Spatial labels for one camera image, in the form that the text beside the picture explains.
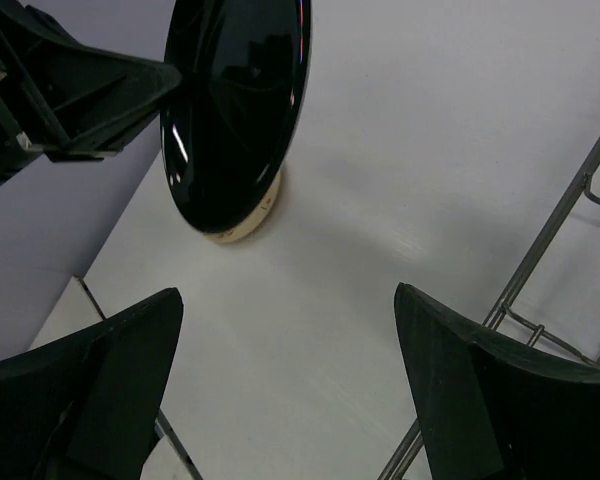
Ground beige plate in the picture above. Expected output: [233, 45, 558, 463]
[204, 171, 283, 244]

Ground black plate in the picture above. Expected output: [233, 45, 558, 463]
[160, 0, 312, 234]

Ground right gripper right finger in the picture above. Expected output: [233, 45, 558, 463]
[394, 283, 600, 479]

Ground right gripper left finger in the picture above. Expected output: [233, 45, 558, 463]
[0, 288, 184, 479]

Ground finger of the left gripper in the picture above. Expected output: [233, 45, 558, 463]
[0, 1, 183, 187]

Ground grey wire dish rack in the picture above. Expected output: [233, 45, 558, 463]
[377, 97, 600, 480]

